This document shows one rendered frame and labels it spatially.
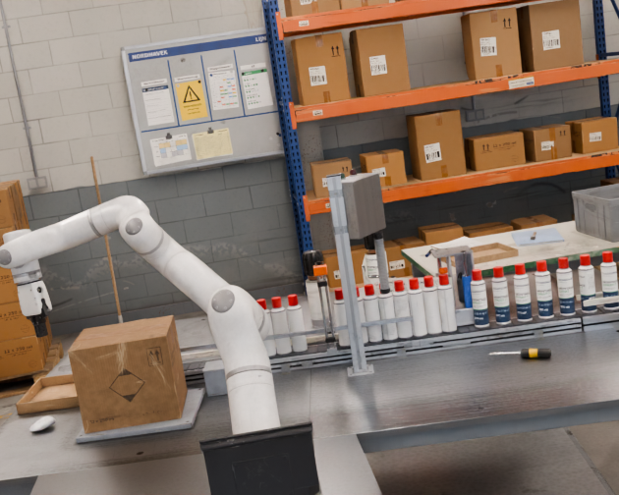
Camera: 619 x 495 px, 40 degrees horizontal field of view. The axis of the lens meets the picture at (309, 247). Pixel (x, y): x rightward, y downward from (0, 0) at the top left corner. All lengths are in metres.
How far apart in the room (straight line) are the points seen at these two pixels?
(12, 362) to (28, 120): 2.16
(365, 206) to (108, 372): 0.96
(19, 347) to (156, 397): 3.47
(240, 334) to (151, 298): 5.23
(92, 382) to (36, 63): 4.88
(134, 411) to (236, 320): 0.65
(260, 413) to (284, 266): 5.27
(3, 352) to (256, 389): 4.09
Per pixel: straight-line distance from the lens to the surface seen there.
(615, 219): 4.48
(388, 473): 3.57
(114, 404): 2.72
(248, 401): 2.15
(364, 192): 2.78
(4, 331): 6.08
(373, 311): 2.98
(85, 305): 7.48
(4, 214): 5.94
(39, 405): 3.12
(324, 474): 2.24
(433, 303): 2.99
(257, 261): 7.34
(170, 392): 2.68
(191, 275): 2.36
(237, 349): 2.20
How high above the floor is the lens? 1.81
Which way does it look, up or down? 11 degrees down
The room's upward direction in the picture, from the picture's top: 8 degrees counter-clockwise
